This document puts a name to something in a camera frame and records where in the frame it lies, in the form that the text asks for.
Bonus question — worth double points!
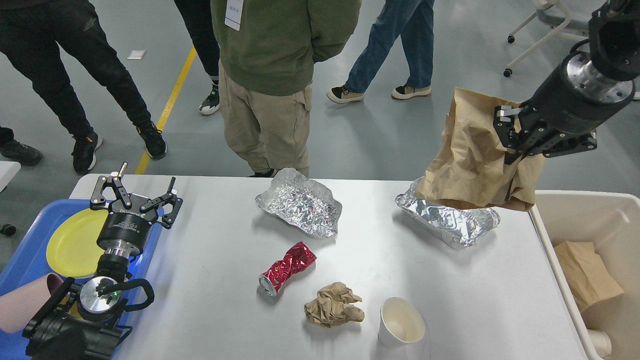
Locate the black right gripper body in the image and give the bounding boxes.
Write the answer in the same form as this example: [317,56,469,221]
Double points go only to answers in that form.
[518,51,636,157]

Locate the person dark shoes far left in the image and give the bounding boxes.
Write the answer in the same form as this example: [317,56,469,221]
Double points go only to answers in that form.
[0,126,44,166]

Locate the beige plastic bin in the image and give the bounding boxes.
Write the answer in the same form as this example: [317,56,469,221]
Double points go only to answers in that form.
[529,190,640,360]

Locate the yellow plastic plate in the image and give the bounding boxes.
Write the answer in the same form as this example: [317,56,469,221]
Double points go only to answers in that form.
[46,209,108,279]

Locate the crumpled brown paper ball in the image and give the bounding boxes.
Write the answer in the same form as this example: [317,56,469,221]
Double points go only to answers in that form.
[304,281,365,328]

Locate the person black trousers black shoes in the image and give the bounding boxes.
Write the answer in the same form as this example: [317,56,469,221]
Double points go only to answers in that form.
[0,0,168,176]

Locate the white paper cup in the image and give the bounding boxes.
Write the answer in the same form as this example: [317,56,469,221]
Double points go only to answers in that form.
[378,297,426,348]

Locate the grey office chair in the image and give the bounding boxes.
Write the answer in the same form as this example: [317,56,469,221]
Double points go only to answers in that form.
[503,0,603,78]

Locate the person blue jeans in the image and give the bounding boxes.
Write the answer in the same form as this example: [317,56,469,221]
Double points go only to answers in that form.
[326,0,436,105]

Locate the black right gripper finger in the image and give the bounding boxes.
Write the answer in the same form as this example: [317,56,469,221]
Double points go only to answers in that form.
[493,105,525,166]

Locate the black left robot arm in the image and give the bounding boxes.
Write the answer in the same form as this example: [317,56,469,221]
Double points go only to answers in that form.
[22,162,183,360]

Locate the crushed red can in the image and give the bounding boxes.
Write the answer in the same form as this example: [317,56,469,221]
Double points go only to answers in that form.
[258,241,317,297]

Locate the foil tray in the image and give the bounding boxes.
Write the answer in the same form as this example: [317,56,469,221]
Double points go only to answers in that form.
[395,177,501,249]
[254,168,343,239]

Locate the white side table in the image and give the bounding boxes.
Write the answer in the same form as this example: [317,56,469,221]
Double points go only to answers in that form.
[0,161,21,192]

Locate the person green sweater khaki trousers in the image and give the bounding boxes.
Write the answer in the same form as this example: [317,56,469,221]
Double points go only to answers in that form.
[210,0,362,177]

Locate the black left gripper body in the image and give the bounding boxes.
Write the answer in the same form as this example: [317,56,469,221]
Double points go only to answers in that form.
[97,212,152,256]

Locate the blue plastic tray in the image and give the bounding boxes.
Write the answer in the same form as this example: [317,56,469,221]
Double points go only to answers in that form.
[0,199,164,360]

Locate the large brown paper bag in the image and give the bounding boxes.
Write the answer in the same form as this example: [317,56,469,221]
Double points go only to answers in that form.
[414,88,546,212]

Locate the person dark trousers black sneakers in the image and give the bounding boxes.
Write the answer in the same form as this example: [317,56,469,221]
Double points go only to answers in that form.
[174,0,220,116]

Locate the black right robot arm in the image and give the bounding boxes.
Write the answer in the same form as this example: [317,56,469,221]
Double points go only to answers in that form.
[493,0,639,165]

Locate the pink mug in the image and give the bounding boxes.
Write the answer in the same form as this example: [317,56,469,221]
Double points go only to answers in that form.
[0,272,63,334]

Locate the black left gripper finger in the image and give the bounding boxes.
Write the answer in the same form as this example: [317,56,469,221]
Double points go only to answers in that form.
[139,177,183,229]
[89,162,133,212]

